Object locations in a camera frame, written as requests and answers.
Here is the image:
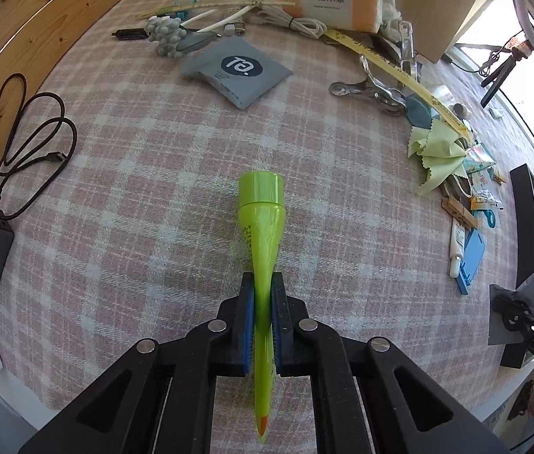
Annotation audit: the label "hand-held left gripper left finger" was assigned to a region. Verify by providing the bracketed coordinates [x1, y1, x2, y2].
[19, 272, 257, 454]

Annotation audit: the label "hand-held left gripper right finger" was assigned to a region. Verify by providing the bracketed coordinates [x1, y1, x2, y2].
[271, 272, 509, 454]

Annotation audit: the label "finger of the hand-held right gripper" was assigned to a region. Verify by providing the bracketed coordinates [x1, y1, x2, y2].
[488, 271, 534, 346]

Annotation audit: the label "black tray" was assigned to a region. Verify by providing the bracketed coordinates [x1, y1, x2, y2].
[498, 164, 534, 370]

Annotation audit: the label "green tube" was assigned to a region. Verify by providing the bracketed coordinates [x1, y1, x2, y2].
[237, 172, 288, 446]

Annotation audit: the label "silver metal clip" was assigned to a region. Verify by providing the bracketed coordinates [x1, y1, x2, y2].
[328, 53, 413, 118]

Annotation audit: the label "pink plaid covered desktop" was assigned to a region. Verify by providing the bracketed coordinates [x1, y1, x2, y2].
[0, 0, 534, 419]

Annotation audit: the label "blue plastic holder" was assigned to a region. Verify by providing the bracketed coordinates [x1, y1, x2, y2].
[455, 228, 487, 297]

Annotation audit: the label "white ointment tube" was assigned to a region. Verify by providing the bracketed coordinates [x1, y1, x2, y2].
[447, 221, 468, 280]

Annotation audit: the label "teal scissors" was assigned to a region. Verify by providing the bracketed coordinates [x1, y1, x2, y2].
[474, 207, 498, 229]

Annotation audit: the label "wooden clothespin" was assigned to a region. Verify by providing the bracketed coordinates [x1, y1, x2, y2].
[440, 196, 480, 230]

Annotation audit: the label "white creamer sachet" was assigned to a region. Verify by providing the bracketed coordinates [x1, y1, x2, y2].
[468, 188, 503, 210]

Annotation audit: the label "light green cleaning cloth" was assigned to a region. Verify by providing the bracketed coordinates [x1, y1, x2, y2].
[406, 120, 469, 198]

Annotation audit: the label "black tripod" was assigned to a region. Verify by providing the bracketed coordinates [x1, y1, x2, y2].
[480, 33, 534, 108]

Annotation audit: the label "grey sachet round logo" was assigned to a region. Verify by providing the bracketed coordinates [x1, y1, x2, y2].
[179, 38, 295, 110]

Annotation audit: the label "yellow measuring tape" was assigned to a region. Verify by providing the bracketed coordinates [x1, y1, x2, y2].
[324, 28, 477, 146]

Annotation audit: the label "small metal trowel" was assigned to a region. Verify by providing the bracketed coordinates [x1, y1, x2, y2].
[176, 30, 224, 54]

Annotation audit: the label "grey bead cluster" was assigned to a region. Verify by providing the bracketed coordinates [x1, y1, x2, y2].
[145, 16, 187, 61]

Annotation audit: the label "white plastic stick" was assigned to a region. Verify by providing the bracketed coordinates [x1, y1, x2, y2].
[196, 14, 251, 36]
[181, 8, 239, 26]

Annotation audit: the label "black binder clip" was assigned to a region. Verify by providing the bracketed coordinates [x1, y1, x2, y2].
[111, 28, 151, 42]

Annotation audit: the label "crumpled white plastic bag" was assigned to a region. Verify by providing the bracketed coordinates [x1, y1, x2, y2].
[379, 0, 404, 41]

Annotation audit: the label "thin black cable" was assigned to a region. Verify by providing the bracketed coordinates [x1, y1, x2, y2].
[442, 38, 514, 76]

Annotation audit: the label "looped black cable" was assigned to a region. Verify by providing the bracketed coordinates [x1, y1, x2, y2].
[0, 73, 79, 213]

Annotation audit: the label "bundled white cable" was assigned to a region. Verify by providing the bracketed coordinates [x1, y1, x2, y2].
[247, 6, 330, 39]

